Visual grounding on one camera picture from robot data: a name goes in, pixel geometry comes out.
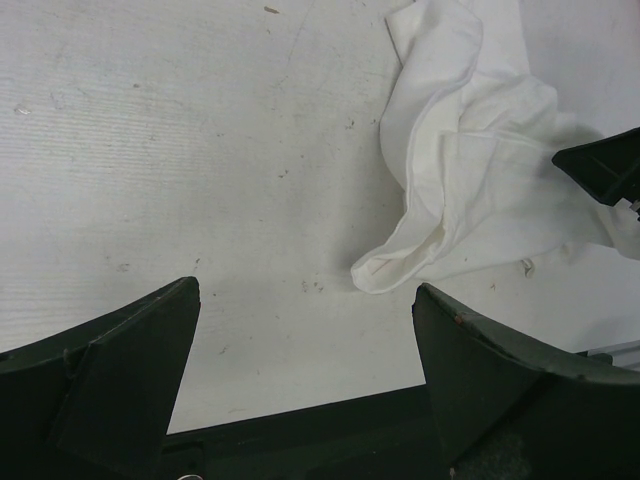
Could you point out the white t shirt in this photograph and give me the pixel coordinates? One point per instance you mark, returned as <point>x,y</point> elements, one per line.
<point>469,133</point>

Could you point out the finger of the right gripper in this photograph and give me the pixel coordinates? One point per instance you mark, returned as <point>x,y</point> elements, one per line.
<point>607,169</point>

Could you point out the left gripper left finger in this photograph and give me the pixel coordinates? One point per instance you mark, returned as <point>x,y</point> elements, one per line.
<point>95,401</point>

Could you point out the aluminium front rail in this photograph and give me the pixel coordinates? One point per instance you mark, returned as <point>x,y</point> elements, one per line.
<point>624,355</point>

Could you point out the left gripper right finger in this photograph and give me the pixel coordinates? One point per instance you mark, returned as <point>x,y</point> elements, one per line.
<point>508,406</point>

